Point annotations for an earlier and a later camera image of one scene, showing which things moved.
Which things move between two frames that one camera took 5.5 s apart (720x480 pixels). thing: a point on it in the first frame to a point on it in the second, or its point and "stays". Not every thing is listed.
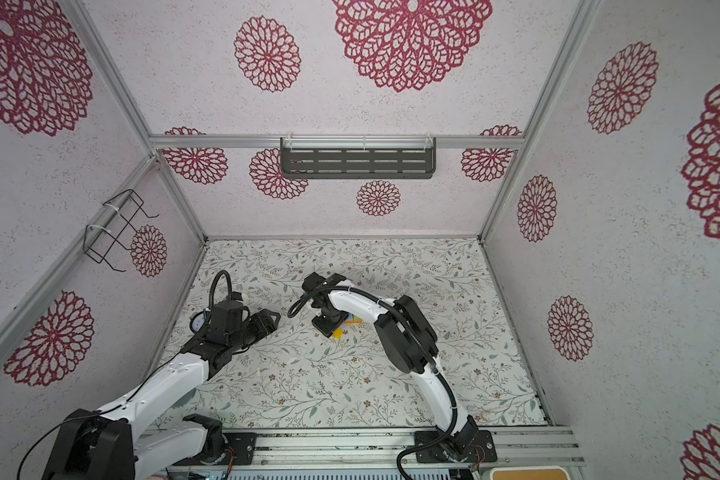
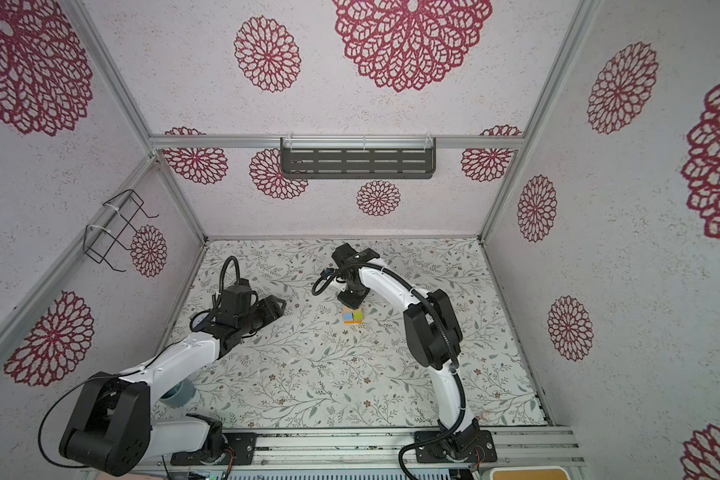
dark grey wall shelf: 354,157 stays
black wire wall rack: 98,242 stays
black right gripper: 325,329 to 343,297
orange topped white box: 529,473 stays
